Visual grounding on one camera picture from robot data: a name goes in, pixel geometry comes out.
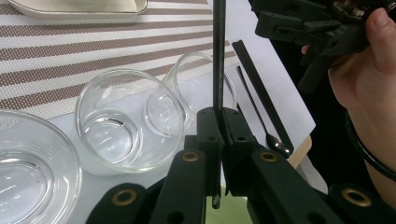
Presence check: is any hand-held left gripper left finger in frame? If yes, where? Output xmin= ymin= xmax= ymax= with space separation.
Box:
xmin=196 ymin=106 xmax=225 ymax=199

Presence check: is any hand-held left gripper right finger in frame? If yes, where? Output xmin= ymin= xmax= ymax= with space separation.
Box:
xmin=221 ymin=107 xmax=260 ymax=197

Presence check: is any bundle of black chopsticks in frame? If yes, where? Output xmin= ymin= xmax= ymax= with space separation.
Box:
xmin=232 ymin=39 xmax=295 ymax=159

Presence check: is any single black chopstick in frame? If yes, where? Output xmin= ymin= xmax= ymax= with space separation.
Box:
xmin=212 ymin=0 xmax=227 ymax=210

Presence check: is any white square plate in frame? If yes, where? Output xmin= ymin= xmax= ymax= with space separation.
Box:
xmin=7 ymin=0 xmax=149 ymax=23

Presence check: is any clear drinking glass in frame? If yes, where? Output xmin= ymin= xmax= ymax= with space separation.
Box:
xmin=162 ymin=51 xmax=238 ymax=133
xmin=0 ymin=108 xmax=84 ymax=224
xmin=74 ymin=68 xmax=187 ymax=177

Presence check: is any striped woven placemat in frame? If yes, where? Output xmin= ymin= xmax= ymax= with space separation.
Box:
xmin=0 ymin=0 xmax=241 ymax=121

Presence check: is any right hand-held gripper cable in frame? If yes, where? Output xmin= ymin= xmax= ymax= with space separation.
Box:
xmin=344 ymin=111 xmax=396 ymax=183

